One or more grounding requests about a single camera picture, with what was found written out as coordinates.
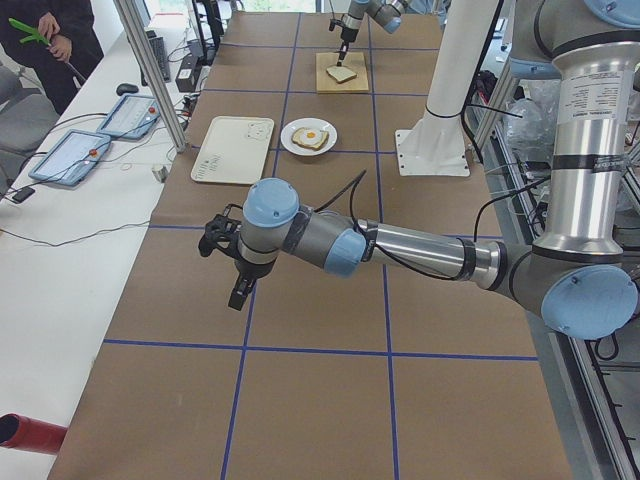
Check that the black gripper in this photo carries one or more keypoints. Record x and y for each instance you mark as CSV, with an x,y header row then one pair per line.
x,y
347,35
251,269

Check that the bread slice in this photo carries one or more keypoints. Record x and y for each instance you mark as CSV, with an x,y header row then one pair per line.
x,y
341,74
315,146

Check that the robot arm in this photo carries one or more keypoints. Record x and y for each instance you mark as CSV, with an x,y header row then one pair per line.
x,y
571,276
387,14

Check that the white round plate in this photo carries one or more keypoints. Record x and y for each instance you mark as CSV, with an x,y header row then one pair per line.
x,y
290,128

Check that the bread slice under egg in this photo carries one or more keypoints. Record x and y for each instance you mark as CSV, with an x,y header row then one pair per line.
x,y
315,146

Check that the wooden cutting board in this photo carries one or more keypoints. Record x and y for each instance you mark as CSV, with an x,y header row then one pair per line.
x,y
354,61

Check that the fried egg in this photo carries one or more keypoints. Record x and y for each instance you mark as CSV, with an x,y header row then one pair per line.
x,y
310,135

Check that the cream bear serving tray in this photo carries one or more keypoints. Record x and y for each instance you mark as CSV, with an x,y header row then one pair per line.
x,y
234,150

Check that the small metal cylinder weight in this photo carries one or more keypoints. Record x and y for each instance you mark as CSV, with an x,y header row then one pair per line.
x,y
160,173

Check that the black keyboard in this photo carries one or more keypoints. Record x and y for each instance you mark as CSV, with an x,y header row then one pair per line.
x,y
158,49

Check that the far blue teach pendant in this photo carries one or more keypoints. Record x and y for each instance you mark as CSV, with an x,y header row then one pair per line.
x,y
131,118

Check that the blue teach pendant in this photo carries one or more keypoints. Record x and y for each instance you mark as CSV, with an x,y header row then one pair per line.
x,y
71,159
131,118

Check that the near blue teach pendant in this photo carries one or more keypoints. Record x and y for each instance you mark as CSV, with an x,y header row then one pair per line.
x,y
71,159

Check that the black computer mouse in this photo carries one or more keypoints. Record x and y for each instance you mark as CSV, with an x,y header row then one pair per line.
x,y
126,88

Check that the red cylinder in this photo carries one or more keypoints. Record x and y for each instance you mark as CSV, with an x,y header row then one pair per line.
x,y
31,435

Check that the person in dark clothes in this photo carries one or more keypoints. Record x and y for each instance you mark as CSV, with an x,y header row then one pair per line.
x,y
68,26

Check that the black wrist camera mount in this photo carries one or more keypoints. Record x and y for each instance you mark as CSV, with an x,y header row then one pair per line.
x,y
222,234

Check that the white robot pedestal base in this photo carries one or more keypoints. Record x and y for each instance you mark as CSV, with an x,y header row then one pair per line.
x,y
435,146

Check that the aluminium frame post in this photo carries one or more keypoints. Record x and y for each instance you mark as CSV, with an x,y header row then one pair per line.
x,y
133,27

